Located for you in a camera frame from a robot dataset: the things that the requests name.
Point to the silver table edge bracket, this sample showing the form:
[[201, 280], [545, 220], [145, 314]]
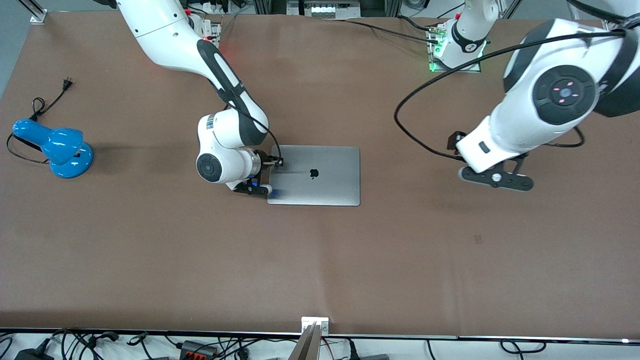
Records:
[[307, 321]]

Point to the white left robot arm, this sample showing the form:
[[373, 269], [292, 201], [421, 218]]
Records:
[[565, 92]]

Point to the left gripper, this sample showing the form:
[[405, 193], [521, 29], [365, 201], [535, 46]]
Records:
[[453, 141]]

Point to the white power strip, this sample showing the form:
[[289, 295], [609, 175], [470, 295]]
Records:
[[215, 7]]

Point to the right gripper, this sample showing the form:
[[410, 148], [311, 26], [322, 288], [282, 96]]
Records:
[[266, 161]]

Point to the black orange connector box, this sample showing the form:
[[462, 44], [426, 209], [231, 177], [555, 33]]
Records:
[[197, 349]]

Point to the grey power strip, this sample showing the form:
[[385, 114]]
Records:
[[322, 9]]

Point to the aluminium corner profile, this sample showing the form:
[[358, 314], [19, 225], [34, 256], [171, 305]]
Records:
[[35, 12]]

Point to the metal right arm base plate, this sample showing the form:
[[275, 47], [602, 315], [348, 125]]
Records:
[[214, 30]]

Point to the black power adapter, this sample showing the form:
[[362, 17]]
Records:
[[32, 354]]

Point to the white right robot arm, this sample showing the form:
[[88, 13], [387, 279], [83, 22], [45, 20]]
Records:
[[165, 35]]

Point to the grey open-lid laptop computer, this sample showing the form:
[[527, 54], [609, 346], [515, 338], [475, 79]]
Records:
[[325, 187]]

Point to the grey camera mount pole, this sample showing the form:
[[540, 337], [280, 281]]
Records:
[[305, 347]]

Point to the black metal rack frame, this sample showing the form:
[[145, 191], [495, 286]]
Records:
[[267, 6]]

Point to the blue desk lamp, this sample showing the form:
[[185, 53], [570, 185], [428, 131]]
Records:
[[62, 150]]

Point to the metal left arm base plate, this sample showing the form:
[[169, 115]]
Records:
[[475, 70]]

